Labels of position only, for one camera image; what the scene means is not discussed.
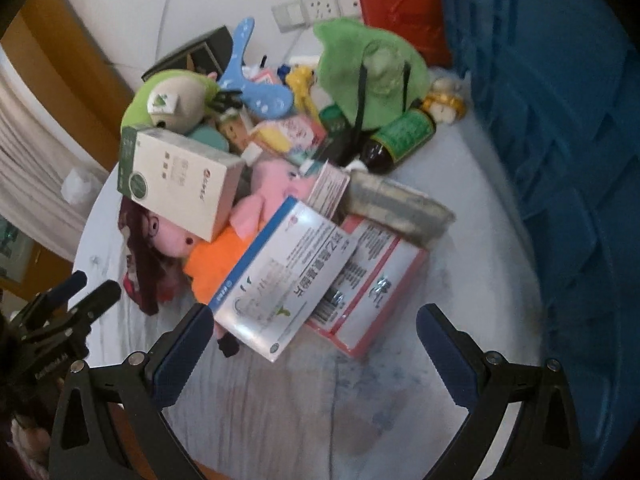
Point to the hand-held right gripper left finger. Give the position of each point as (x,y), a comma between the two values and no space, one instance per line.
(182,355)

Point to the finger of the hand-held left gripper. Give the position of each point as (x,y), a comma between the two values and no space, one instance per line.
(65,287)
(95,305)

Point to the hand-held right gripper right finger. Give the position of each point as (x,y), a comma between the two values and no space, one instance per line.
(445,355)

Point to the blue and white medicine box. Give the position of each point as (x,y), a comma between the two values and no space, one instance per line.
(280,285)

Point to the blue plastic crate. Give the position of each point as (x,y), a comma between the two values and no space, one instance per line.
(575,160)

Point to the white cloth-covered desktop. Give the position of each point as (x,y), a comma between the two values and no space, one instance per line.
(475,270)

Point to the pink and white medicine box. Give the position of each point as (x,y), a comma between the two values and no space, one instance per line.
(380,290)

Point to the orange plush toy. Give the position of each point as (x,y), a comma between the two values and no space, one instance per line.
(215,260)

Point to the white plastic bag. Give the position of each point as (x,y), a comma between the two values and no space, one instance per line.
(80,185)

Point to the white curtain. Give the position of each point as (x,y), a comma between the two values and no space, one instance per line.
(30,160)

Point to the white and green box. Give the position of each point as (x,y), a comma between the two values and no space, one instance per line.
(180,185)

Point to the pink pig plush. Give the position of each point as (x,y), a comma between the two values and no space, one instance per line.
(265,185)

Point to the white red-edged card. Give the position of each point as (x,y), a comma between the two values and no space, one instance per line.
(327,187)

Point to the green plush toy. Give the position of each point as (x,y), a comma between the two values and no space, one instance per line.
(145,95)

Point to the dark bottle with green label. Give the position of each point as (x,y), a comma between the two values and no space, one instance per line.
(405,135)

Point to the pink pastel box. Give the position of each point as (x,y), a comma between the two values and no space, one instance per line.
(295,135)

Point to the yellow and white figurine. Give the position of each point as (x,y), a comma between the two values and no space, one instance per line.
(447,100)

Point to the blue whale toy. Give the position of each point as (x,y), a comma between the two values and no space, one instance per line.
(260,95)

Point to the black framed picture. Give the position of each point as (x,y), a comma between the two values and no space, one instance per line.
(200,50)

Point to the yellow giraffe toy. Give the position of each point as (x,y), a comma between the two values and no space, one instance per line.
(300,80)

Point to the green frog hat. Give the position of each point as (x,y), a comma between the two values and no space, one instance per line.
(345,70)

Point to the red plastic case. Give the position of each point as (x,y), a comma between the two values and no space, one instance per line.
(400,10)

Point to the wooden wall frame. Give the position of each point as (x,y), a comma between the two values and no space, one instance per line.
(60,60)

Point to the white wall socket panel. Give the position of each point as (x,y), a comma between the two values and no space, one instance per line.
(320,7)

